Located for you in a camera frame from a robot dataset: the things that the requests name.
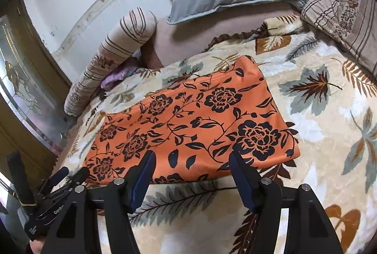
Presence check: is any pink-brown bed headboard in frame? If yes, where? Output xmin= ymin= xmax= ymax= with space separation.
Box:
xmin=141 ymin=0 xmax=324 ymax=69

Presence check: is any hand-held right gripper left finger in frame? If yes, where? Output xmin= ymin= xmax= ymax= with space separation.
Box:
xmin=43 ymin=149 xmax=156 ymax=254

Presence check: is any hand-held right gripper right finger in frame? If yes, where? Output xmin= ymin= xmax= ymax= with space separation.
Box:
xmin=229 ymin=151 xmax=344 ymax=254

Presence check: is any striped bolster pillow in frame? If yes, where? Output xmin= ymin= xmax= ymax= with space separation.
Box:
xmin=64 ymin=7 xmax=158 ymax=117

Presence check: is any orange floral garment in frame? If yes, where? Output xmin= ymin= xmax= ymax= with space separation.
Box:
xmin=82 ymin=55 xmax=300 ymax=185

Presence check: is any wooden door with glass panel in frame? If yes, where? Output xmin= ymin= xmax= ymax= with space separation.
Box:
xmin=0 ymin=0 xmax=73 ymax=181

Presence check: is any striped floral flat pillow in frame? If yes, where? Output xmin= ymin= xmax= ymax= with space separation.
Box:
xmin=301 ymin=0 xmax=377 ymax=79

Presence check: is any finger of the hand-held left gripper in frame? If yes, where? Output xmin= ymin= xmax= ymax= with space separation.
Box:
xmin=51 ymin=167 xmax=90 ymax=198
xmin=41 ymin=166 xmax=70 ymax=188

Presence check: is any purple cloth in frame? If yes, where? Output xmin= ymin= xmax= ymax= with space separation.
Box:
xmin=101 ymin=64 xmax=139 ymax=89

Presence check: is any leaf-print blanket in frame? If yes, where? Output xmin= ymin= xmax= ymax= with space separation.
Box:
xmin=56 ymin=15 xmax=377 ymax=254

